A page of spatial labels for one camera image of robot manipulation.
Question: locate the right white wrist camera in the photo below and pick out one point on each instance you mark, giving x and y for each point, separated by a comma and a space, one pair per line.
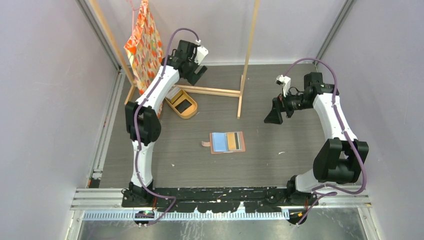
285, 83

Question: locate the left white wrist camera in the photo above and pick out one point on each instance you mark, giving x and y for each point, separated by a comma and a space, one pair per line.
201, 52

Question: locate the aluminium rail frame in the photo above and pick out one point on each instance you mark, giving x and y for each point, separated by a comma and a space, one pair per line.
102, 204

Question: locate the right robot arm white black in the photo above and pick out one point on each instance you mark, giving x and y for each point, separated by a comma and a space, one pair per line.
341, 159

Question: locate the wooden clothes rack frame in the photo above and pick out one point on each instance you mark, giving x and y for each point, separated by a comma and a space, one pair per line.
117, 54

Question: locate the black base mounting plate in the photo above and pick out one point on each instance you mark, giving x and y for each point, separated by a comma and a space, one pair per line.
269, 199

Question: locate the pink clothes hanger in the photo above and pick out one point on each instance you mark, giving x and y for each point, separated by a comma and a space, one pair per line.
135, 6

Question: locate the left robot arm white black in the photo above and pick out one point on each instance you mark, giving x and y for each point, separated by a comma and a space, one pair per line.
142, 121

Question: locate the black card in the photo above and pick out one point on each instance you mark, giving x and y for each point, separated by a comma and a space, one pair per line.
183, 106

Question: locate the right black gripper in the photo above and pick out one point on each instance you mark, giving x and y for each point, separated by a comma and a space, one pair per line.
279, 104

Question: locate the gold striped credit card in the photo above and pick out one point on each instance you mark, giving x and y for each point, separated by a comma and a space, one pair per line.
233, 141

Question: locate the brown leather card holder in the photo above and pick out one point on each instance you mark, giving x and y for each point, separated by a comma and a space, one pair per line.
225, 142

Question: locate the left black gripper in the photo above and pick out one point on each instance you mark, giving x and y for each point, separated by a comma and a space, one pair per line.
193, 79

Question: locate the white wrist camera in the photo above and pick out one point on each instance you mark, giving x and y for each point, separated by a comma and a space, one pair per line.
285, 83
201, 52

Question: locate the orange oval tray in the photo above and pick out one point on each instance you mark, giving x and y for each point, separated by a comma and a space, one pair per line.
179, 101

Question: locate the orange floral fabric bag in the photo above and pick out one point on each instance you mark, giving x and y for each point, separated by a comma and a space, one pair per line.
144, 48

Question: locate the stack of credit cards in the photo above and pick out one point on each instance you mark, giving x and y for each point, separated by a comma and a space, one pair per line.
173, 93

